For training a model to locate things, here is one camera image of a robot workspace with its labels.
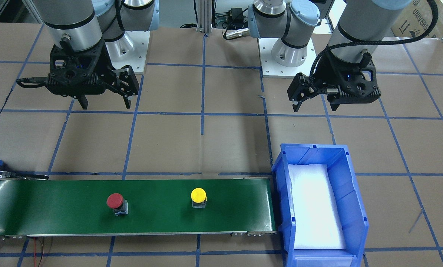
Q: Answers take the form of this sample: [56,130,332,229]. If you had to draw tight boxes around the green conveyor belt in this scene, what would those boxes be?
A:
[0,178,276,238]

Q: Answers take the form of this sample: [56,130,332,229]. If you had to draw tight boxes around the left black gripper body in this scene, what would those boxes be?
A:
[311,51,381,104]

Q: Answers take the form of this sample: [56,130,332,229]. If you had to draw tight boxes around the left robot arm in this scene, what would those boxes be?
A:
[247,0,439,112]

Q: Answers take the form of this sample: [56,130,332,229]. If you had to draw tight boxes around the red and black wires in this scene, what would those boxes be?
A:
[32,237,47,267]

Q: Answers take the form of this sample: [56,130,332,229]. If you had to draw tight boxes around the yellow push button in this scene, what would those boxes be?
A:
[190,188,207,208]

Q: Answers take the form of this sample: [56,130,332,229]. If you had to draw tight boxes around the white foam pad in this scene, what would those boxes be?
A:
[288,164,346,250]

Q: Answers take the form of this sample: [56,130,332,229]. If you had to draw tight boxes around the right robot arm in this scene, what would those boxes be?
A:
[16,0,160,109]

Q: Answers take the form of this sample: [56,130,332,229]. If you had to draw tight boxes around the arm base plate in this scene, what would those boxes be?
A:
[258,38,316,78]
[105,31,151,74]

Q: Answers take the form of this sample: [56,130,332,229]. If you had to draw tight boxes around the blue source bin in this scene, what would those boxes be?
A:
[272,144,369,267]

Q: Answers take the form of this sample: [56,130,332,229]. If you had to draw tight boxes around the black power adapter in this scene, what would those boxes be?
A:
[228,7,244,23]

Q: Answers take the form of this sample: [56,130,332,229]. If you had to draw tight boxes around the red push button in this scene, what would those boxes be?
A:
[106,193,129,216]

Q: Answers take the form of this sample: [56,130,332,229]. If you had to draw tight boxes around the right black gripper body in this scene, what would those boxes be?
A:
[17,39,112,99]

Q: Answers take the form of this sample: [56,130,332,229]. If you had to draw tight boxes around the aluminium frame post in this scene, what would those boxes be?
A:
[194,0,215,36]

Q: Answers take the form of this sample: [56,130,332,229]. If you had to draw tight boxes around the cardboard box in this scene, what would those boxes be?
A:
[391,0,443,38]

